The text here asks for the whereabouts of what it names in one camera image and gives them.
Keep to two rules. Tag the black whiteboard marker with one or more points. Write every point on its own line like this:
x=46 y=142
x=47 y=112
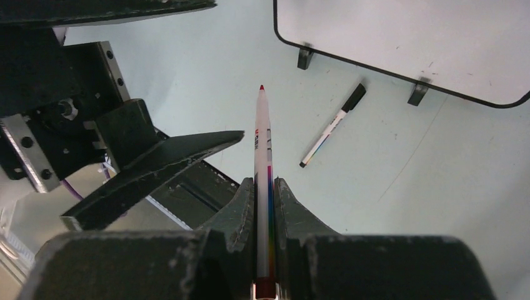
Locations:
x=349 y=105

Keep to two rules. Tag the red whiteboard marker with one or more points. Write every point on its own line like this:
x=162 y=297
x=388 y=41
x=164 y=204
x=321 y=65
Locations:
x=265 y=281

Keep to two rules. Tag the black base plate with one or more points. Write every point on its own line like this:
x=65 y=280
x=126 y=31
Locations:
x=196 y=195

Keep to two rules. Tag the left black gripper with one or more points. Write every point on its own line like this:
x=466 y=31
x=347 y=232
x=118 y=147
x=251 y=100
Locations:
x=66 y=107

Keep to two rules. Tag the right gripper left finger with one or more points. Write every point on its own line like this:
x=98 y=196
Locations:
x=211 y=263

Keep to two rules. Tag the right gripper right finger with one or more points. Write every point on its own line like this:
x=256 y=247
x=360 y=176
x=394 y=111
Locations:
x=316 y=262

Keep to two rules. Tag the white board black frame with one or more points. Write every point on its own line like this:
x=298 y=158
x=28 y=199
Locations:
x=476 y=50

